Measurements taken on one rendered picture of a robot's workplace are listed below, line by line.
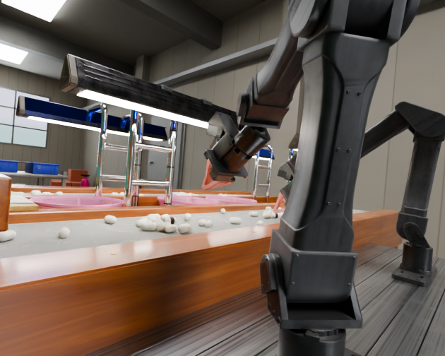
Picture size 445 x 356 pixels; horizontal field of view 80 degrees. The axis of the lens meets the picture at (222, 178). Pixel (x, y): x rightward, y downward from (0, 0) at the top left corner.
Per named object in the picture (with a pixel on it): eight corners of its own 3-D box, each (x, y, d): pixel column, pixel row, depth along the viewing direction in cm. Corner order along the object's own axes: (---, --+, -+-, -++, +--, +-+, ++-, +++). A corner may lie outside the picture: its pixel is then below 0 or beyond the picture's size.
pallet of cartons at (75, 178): (99, 201, 653) (101, 171, 653) (51, 202, 581) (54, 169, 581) (80, 196, 745) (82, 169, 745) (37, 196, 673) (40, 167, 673)
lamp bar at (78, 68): (257, 135, 97) (259, 116, 97) (68, 84, 53) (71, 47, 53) (241, 136, 103) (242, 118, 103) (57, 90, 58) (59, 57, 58)
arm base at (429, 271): (393, 245, 65) (429, 252, 60) (409, 236, 79) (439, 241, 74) (390, 277, 65) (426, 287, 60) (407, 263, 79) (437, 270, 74)
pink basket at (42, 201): (133, 225, 98) (135, 199, 98) (97, 243, 72) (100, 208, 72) (63, 219, 99) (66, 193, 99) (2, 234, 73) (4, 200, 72)
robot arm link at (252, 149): (229, 131, 58) (250, 108, 54) (248, 143, 61) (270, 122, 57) (232, 151, 53) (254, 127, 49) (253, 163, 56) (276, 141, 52)
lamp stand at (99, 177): (140, 218, 112) (148, 113, 112) (90, 222, 98) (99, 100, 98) (120, 211, 126) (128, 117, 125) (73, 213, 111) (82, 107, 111)
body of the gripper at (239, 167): (201, 154, 58) (221, 130, 54) (232, 159, 65) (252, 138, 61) (212, 178, 55) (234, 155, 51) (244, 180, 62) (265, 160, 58)
